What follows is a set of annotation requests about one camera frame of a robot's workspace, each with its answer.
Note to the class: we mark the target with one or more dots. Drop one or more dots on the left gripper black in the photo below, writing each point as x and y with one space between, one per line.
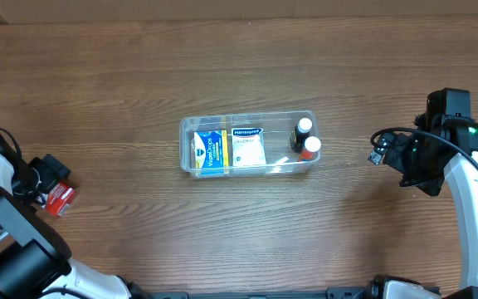
47 178

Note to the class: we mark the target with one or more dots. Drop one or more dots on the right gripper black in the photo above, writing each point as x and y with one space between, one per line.
431 181

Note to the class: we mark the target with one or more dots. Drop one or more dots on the red white small box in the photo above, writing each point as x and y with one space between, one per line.
59 199

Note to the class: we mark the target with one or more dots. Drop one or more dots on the orange bottle white cap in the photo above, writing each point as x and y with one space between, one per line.
311 148

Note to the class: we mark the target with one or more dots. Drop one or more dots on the dark bottle white cap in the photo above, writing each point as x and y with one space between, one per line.
300 133

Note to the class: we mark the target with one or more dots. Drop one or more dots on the clear plastic container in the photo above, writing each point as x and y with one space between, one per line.
277 128

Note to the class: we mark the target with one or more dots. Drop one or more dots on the blue yellow VapoDrops box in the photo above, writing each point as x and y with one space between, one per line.
211 154

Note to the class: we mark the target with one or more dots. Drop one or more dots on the white Hansaplast plaster box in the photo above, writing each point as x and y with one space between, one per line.
248 147

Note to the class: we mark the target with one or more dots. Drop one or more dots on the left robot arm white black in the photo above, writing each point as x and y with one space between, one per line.
35 261

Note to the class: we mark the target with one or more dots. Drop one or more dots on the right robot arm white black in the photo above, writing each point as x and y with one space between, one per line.
460 136

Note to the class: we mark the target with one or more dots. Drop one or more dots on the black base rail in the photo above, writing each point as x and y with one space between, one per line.
373 290

